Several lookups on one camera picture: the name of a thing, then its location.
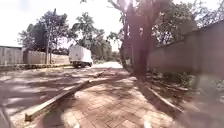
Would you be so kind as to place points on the brown dirt verge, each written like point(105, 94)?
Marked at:
point(186, 100)

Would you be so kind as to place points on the red brick path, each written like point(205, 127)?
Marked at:
point(106, 103)

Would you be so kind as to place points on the pale kerb beside dirt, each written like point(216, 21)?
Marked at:
point(165, 101)

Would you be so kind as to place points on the grey panel wall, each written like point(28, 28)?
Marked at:
point(13, 56)

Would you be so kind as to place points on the grey paved road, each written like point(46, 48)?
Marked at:
point(30, 86)

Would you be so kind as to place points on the white box truck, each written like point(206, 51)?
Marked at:
point(80, 55)

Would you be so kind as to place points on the low green hedge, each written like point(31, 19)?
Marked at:
point(181, 79)

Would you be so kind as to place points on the cluster of trees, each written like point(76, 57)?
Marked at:
point(56, 30)

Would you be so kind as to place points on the concrete kerb beside road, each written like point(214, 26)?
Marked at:
point(56, 100)

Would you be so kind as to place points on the grass strip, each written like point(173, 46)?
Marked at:
point(30, 66)

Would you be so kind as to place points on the row of tall trees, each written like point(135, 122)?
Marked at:
point(141, 46)

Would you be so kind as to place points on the pole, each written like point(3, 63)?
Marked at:
point(47, 46)

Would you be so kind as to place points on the brick boundary wall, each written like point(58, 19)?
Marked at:
point(196, 50)

